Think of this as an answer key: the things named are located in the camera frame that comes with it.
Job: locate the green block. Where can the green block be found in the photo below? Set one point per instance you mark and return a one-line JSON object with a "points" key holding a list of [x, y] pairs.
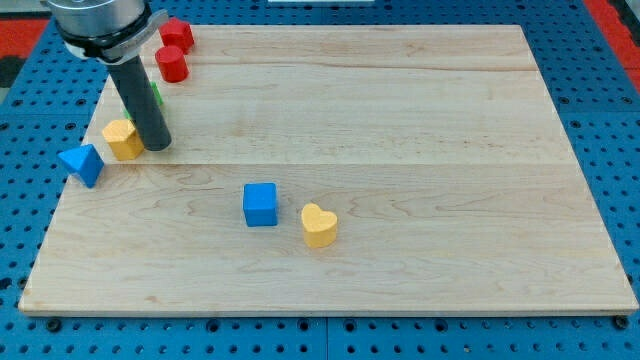
{"points": [[157, 95]]}

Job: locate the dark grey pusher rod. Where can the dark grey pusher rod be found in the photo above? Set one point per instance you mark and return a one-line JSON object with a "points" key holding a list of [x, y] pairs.
{"points": [[136, 93]]}

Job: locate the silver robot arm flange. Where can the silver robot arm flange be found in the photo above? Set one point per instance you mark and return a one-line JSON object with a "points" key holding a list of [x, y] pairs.
{"points": [[110, 31]]}

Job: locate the light wooden board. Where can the light wooden board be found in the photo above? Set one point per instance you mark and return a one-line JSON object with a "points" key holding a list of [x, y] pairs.
{"points": [[439, 149]]}

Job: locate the yellow heart block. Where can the yellow heart block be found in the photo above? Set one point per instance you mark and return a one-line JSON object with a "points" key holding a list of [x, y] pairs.
{"points": [[319, 226]]}

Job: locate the blue cube block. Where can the blue cube block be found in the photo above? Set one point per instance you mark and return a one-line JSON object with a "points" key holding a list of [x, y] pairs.
{"points": [[260, 204]]}

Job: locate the red cylinder block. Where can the red cylinder block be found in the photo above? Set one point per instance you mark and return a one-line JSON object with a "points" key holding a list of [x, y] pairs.
{"points": [[171, 63]]}

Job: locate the yellow hexagonal block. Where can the yellow hexagonal block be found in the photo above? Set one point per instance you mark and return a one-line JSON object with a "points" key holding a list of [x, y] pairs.
{"points": [[123, 139]]}

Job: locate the red hexagonal block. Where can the red hexagonal block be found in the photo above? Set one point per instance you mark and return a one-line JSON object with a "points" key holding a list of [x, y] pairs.
{"points": [[178, 33]]}

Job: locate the blue triangular block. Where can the blue triangular block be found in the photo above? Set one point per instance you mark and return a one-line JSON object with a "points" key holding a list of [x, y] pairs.
{"points": [[84, 163]]}

